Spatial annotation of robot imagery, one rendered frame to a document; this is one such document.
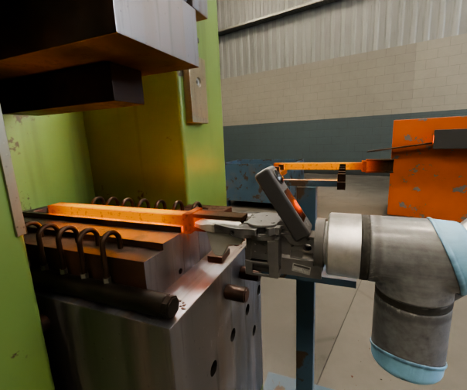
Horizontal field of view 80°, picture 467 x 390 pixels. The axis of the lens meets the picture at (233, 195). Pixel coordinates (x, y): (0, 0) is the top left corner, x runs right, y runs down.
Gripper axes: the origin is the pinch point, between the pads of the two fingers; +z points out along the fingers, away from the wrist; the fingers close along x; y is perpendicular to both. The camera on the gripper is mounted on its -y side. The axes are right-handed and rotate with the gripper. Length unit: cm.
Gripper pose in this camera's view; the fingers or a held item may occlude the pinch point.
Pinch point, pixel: (203, 218)
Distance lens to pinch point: 48.7
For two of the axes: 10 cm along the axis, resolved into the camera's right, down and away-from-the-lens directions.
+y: 0.4, 9.8, 2.0
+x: 3.8, -2.0, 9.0
